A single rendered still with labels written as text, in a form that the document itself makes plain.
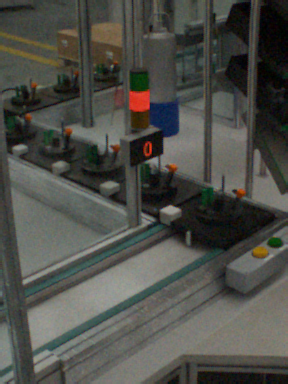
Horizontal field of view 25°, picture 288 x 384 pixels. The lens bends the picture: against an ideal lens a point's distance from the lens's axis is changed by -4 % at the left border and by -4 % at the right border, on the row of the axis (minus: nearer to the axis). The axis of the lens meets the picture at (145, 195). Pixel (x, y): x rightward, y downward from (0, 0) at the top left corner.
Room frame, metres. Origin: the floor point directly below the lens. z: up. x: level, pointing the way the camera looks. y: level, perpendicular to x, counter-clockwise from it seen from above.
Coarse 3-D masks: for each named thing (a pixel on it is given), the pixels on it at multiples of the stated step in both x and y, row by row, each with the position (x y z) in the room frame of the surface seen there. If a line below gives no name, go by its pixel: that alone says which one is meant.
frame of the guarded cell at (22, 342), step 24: (0, 96) 0.97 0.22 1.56; (0, 120) 0.97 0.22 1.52; (0, 144) 0.96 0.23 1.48; (0, 168) 0.97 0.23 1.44; (0, 192) 0.96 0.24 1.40; (0, 216) 0.95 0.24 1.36; (0, 240) 0.95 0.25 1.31; (24, 312) 0.97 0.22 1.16; (24, 336) 0.96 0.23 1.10; (24, 360) 0.96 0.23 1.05
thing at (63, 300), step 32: (160, 224) 1.69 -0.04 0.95; (96, 256) 1.52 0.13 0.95; (128, 256) 1.57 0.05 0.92; (160, 256) 1.57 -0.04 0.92; (192, 256) 1.56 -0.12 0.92; (32, 288) 1.36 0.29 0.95; (64, 288) 1.41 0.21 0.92; (96, 288) 1.41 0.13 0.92; (128, 288) 1.41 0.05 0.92; (160, 288) 1.36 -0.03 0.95; (32, 320) 1.27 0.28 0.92; (64, 320) 1.27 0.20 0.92; (96, 320) 1.23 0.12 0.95
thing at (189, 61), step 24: (168, 0) 3.02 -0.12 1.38; (192, 0) 2.91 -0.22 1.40; (216, 0) 2.82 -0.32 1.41; (168, 24) 3.02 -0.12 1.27; (192, 24) 2.91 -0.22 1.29; (192, 48) 2.91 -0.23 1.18; (216, 48) 2.82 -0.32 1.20; (192, 72) 2.91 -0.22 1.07; (192, 96) 2.91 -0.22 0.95; (216, 96) 2.81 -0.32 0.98
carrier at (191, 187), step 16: (160, 160) 1.94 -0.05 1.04; (144, 176) 1.92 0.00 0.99; (160, 176) 1.93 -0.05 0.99; (176, 176) 1.97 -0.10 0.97; (144, 192) 1.82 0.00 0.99; (160, 192) 1.81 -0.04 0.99; (176, 192) 1.85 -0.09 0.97; (192, 192) 1.85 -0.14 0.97; (144, 208) 1.75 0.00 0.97; (160, 208) 1.75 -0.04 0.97
